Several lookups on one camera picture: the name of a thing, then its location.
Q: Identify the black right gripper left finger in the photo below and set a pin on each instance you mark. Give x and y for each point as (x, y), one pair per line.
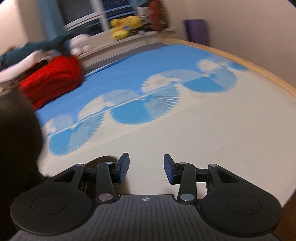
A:
(108, 174)

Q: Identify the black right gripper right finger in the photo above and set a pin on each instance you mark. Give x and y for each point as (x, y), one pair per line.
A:
(183, 174)

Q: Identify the dark brown corduroy pants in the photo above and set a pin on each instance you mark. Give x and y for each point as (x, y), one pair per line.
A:
(42, 208)

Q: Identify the blue white patterned bed sheet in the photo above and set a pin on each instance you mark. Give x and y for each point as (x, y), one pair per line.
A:
(196, 106)

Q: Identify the red folded garment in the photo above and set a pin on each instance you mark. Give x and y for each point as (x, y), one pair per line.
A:
(63, 74)

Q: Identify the white window sill ledge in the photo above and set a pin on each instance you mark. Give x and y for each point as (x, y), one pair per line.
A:
(103, 47)

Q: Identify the white plush toy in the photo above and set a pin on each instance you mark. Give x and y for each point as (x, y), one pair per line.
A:
(80, 44)

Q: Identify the purple box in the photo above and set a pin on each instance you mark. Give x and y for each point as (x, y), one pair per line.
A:
(197, 31)

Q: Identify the yellow plush toy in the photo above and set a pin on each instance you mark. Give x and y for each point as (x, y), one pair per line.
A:
(125, 27)

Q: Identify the blue curtain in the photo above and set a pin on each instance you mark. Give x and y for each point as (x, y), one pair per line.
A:
(51, 19)

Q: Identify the red brown plush toy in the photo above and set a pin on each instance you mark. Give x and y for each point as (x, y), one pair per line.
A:
(158, 16)

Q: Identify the wooden bed frame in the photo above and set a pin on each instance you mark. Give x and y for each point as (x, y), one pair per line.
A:
(286, 228)

